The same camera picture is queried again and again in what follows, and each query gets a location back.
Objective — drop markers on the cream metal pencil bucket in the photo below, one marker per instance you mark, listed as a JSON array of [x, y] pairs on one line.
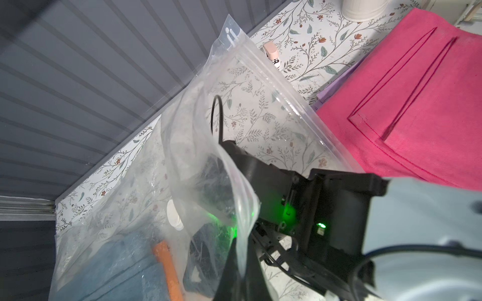
[[362, 10]]

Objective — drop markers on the clear plastic vacuum bag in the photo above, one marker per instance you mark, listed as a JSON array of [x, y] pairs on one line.
[[238, 95]]

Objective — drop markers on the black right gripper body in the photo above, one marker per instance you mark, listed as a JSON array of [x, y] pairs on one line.
[[246, 199]]

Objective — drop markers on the blue jeans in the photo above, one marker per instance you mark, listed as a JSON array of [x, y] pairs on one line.
[[124, 269]]

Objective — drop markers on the white vacuum bag valve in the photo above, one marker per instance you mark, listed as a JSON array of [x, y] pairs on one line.
[[173, 216]]

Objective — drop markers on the small pink stapler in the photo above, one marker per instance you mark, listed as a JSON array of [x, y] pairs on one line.
[[271, 51]]

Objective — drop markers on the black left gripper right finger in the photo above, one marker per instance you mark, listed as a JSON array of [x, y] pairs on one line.
[[256, 286]]

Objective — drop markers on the purple trousers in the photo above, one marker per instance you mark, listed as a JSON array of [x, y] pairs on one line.
[[326, 93]]

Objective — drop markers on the pink trousers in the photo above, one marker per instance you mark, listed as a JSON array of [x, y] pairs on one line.
[[413, 106]]

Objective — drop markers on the orange garment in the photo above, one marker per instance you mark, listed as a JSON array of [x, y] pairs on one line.
[[163, 256]]

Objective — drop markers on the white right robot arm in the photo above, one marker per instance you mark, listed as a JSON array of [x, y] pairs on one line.
[[349, 234]]

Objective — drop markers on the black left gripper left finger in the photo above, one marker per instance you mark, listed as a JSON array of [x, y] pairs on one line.
[[231, 286]]

